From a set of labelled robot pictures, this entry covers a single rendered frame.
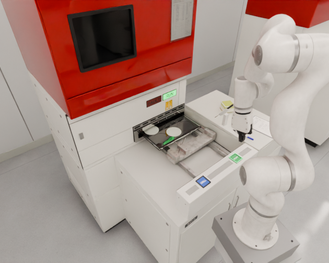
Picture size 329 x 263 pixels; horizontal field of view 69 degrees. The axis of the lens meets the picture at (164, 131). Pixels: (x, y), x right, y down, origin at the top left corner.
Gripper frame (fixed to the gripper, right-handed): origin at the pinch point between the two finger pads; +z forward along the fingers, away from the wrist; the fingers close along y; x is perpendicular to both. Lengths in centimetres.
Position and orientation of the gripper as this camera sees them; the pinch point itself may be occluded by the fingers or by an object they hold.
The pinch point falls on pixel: (242, 137)
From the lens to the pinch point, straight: 127.8
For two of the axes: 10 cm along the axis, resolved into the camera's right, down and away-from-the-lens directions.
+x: 7.7, -4.0, 4.9
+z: 1.3, 8.6, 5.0
